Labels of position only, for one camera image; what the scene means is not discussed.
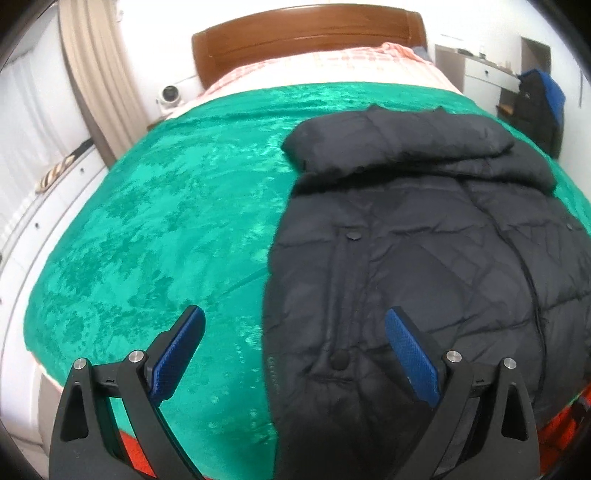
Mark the wooden headboard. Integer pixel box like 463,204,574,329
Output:
191,4,428,89

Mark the blue garment on chair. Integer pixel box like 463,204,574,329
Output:
533,69,566,126

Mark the beige curtain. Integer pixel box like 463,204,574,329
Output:
57,1,149,167

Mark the white sheer curtain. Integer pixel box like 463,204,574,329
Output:
1,47,90,232

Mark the black coat on chair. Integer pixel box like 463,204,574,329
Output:
510,69,564,160

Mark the striped cushion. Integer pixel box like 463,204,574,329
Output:
35,154,76,194

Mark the red orange sweater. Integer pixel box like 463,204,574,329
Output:
119,385,590,478

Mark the wooden nightstand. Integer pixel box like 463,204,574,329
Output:
146,117,166,132

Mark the green floral bedspread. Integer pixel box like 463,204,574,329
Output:
24,83,590,479

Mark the white drawer cabinet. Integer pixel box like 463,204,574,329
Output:
0,144,110,296

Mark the white desk with drawer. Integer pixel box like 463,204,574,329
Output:
435,45,520,115

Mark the black puffer jacket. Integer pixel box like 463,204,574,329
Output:
263,106,590,479

